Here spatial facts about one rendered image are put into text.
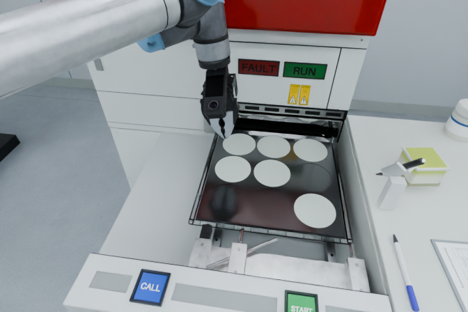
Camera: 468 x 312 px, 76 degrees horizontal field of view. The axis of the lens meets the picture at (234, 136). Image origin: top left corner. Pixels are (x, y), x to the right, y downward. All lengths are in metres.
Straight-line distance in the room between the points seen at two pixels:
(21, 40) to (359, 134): 0.79
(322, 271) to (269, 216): 0.16
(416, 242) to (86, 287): 0.62
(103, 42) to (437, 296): 0.65
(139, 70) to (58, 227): 1.29
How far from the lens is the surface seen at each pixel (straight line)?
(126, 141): 1.20
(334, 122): 0.98
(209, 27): 0.63
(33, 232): 2.10
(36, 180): 2.40
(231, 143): 0.91
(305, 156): 0.89
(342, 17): 0.79
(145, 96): 1.03
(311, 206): 0.77
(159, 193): 0.90
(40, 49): 0.38
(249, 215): 0.74
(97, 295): 0.63
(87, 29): 0.39
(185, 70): 0.93
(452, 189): 0.86
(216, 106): 0.63
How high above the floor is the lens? 1.50
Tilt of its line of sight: 40 degrees down
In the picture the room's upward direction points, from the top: straight up
